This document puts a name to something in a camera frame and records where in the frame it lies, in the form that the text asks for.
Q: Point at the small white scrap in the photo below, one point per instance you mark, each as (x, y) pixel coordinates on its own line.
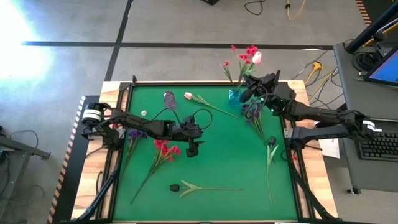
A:
(143, 113)

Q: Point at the black frame clamp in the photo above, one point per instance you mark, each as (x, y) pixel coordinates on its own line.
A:
(134, 79)

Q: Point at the red artificial flower bunch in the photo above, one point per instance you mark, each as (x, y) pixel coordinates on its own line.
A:
(252, 50)
(164, 149)

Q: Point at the white paper sheet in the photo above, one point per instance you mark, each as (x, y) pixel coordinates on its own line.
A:
(332, 149)

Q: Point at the pink glass vase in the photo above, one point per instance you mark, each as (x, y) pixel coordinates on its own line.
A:
(169, 99)

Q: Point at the black metal table frame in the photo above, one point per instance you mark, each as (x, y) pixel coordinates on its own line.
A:
(205, 83)

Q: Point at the black rig post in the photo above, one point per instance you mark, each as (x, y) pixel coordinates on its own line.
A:
(370, 31)

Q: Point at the black computer keyboard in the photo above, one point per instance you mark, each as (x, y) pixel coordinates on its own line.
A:
(379, 146)

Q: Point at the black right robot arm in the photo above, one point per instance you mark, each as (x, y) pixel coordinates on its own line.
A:
(320, 115)

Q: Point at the green table mat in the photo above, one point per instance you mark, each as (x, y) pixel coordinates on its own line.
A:
(217, 174)

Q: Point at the purple artificial flower bunch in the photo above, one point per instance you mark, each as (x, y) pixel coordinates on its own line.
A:
(252, 109)
(136, 133)

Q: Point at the black floor plate striped edge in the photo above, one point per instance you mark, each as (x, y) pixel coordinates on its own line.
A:
(71, 161)

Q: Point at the grey desk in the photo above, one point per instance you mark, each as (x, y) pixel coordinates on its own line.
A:
(357, 93)

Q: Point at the pink artificial tulip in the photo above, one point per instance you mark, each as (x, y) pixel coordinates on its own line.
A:
(257, 58)
(188, 96)

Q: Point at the blue glass vase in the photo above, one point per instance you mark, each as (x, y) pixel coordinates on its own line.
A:
(234, 99)

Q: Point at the black floor object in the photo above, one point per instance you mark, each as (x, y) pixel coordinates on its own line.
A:
(211, 2)

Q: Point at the computer monitor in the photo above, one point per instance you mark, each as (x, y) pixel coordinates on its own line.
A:
(388, 70)

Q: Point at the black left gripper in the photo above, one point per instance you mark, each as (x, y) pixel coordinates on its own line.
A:
(189, 130)

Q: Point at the black artificial tulip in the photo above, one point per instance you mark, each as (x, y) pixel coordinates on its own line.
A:
(272, 140)
(174, 188)

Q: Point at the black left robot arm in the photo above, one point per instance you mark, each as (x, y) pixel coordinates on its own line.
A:
(149, 126)

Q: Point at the grey metal stand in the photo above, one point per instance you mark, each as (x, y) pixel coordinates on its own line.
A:
(31, 150)

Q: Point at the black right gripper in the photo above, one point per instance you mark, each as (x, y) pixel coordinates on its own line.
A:
(267, 84)

